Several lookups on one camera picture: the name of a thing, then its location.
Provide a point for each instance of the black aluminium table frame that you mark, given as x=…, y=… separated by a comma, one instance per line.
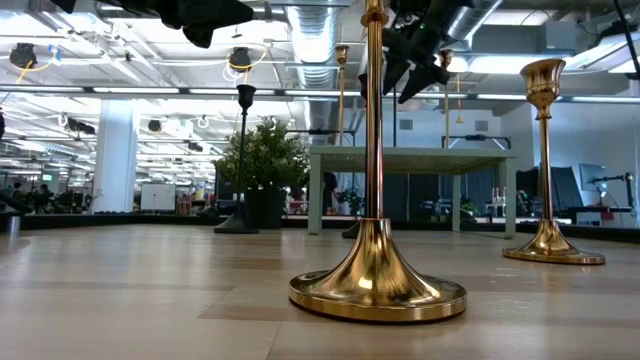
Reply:
x=150, y=220

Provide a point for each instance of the gold candlestick holder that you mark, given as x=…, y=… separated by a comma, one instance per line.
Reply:
x=547, y=245
x=341, y=55
x=375, y=280
x=446, y=125

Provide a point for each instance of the black round ceiling speaker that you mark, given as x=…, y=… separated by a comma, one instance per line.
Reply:
x=154, y=125

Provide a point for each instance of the person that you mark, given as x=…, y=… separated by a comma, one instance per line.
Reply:
x=330, y=182
x=44, y=192

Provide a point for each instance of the green table in background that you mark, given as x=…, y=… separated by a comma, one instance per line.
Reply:
x=410, y=160

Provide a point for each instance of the white square column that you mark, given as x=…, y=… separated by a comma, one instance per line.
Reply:
x=115, y=165

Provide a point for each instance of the silver metal post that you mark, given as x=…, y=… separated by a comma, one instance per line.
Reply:
x=13, y=226

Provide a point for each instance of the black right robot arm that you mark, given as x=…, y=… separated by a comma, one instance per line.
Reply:
x=435, y=12

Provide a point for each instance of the white cabinet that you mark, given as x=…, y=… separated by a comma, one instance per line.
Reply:
x=157, y=197

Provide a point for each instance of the hanging gold pendant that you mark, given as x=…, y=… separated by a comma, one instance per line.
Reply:
x=458, y=119

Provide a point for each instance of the green plant in black pot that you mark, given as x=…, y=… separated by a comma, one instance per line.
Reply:
x=265, y=155

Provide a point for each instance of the silver round ventilation duct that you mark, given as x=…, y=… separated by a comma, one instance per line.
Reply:
x=482, y=15
x=312, y=40

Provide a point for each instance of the computer monitor on arm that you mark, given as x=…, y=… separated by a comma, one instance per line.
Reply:
x=592, y=177

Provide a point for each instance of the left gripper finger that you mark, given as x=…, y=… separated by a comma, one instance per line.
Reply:
x=198, y=36
x=225, y=11

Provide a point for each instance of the black ceiling camera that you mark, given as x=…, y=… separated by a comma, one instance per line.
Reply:
x=22, y=55
x=241, y=57

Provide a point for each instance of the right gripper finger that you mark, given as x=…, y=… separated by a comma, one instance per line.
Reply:
x=420, y=80
x=395, y=62

